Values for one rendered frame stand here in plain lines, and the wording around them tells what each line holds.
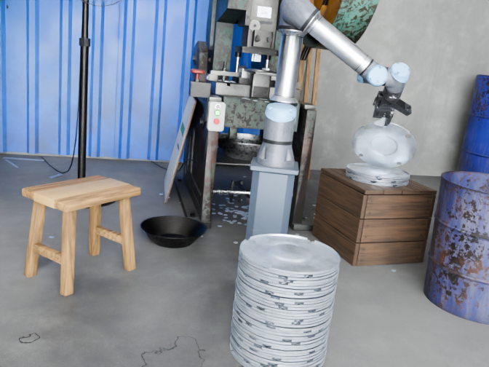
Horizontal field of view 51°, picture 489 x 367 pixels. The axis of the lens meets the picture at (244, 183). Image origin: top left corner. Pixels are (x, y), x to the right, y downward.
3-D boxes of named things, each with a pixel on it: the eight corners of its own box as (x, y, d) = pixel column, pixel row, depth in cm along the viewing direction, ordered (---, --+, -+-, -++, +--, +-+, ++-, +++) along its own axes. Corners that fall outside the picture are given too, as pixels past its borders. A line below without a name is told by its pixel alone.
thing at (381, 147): (428, 155, 234) (428, 154, 235) (392, 113, 223) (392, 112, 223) (375, 175, 254) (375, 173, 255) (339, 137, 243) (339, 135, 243)
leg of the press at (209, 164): (212, 229, 257) (228, 41, 235) (188, 228, 255) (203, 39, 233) (191, 181, 344) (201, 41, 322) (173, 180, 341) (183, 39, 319)
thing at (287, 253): (354, 254, 154) (355, 252, 154) (313, 285, 130) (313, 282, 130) (271, 229, 169) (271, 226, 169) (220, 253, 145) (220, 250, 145)
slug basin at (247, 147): (283, 164, 273) (286, 146, 270) (220, 161, 265) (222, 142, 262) (267, 151, 305) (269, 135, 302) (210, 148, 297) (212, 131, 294)
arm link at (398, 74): (390, 59, 202) (412, 62, 201) (383, 79, 211) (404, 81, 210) (388, 73, 198) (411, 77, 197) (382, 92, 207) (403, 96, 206)
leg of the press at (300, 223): (313, 231, 270) (338, 53, 248) (292, 230, 267) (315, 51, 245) (268, 184, 356) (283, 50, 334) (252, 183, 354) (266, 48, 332)
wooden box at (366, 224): (423, 262, 241) (437, 190, 232) (352, 266, 227) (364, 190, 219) (375, 232, 277) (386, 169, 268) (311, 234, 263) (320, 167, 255)
